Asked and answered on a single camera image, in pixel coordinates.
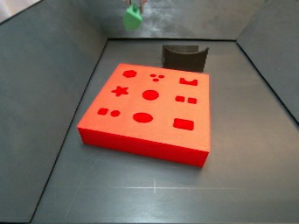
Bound red block with shaped holes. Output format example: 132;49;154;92
77;64;210;167

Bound black curved fixture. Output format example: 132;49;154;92
161;45;209;73

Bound green three prong object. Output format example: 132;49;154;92
122;3;142;31

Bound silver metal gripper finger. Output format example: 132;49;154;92
140;0;146;13

